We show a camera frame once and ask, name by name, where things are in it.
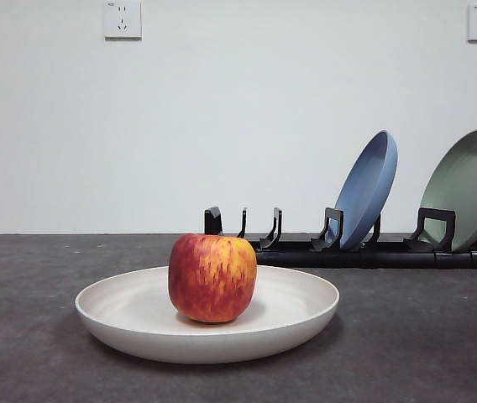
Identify red yellow apple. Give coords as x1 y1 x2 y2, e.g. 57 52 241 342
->
167 233 259 324

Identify pale yellow cream plate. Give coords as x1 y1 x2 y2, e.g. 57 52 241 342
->
74 264 341 364

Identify blue plate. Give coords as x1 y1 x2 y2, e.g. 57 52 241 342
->
333 129 399 249

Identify black plate rack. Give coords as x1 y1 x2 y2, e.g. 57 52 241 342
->
203 206 477 270

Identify green plate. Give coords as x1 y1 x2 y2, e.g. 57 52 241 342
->
419 128 477 253

